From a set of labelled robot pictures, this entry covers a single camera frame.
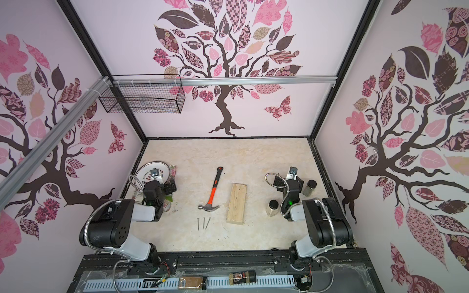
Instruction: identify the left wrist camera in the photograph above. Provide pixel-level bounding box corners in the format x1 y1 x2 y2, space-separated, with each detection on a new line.
150 168 164 184

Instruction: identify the wooden block with nails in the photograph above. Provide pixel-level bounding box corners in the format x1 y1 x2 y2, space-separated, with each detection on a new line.
227 183 247 225

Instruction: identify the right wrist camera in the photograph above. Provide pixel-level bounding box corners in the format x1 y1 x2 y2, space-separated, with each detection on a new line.
285 167 298 181

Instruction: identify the rear aluminium rail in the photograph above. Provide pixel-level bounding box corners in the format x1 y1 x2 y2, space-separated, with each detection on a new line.
112 75 338 86

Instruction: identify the black wire basket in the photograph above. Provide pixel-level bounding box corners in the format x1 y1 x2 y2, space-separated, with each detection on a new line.
100 73 186 114

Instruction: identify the white slotted cable duct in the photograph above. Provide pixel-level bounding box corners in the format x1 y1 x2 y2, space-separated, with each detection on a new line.
78 275 296 293

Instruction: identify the glass jar black lid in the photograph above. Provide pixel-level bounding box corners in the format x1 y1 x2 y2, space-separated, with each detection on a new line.
266 200 279 217

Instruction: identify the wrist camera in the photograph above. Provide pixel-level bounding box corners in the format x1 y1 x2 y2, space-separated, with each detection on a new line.
150 168 164 184
285 167 298 181

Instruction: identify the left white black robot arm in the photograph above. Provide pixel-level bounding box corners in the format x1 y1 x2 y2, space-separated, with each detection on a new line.
79 178 177 266

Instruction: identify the white round plate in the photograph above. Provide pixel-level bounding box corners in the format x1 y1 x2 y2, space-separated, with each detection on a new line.
128 161 171 192

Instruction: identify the floral cloth mat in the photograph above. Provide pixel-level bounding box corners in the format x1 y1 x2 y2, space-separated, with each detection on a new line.
132 165 177 212

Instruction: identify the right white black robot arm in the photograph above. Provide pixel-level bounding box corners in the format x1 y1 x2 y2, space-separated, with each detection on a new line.
268 173 353 264

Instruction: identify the left aluminium rail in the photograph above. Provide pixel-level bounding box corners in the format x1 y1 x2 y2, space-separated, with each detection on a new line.
1 76 110 209

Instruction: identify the aluminium rail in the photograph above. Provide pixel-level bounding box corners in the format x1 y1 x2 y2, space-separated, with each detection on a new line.
1 76 110 209
112 75 338 86

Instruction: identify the red black claw hammer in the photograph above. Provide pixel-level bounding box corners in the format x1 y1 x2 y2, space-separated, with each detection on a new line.
198 167 224 212

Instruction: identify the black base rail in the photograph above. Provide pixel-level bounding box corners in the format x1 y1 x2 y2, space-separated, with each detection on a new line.
68 249 383 293

